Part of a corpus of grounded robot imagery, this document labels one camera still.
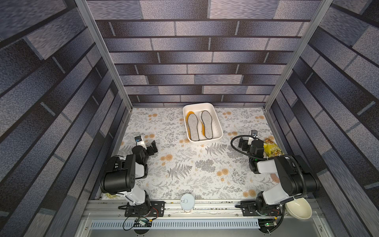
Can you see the cream ceramic bowl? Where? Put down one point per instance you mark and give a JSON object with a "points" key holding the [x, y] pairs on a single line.
{"points": [[299, 208]]}

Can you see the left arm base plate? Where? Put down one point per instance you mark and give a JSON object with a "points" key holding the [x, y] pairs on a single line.
{"points": [[154, 209]]}

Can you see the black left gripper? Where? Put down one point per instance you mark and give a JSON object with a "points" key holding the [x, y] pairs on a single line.
{"points": [[151, 152]]}

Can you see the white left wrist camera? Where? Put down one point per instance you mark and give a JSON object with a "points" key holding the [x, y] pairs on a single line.
{"points": [[140, 142]]}

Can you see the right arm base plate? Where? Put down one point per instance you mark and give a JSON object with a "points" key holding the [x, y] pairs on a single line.
{"points": [[250, 208]]}

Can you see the floral patterned table mat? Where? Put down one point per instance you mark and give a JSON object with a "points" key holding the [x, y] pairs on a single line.
{"points": [[210, 171]]}

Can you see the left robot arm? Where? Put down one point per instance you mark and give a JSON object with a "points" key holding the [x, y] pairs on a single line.
{"points": [[119, 174]]}

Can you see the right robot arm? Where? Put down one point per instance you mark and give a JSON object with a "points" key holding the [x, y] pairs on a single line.
{"points": [[295, 177]]}

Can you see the round tin can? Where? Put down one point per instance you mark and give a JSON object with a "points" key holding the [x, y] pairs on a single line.
{"points": [[275, 178]]}

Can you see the grey insole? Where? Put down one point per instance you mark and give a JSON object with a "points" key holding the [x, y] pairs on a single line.
{"points": [[193, 135], [207, 118]]}

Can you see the yellow snack bag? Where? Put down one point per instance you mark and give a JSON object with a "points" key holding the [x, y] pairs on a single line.
{"points": [[271, 149]]}

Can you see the green cabbage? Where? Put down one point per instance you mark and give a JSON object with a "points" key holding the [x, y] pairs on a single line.
{"points": [[109, 196]]}

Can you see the white plastic storage box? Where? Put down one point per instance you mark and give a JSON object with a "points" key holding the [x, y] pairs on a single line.
{"points": [[216, 126]]}

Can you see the aluminium front rail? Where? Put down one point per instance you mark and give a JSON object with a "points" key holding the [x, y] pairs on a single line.
{"points": [[203, 209]]}

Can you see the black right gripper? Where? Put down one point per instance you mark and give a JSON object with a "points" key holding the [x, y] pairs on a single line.
{"points": [[247, 144]]}

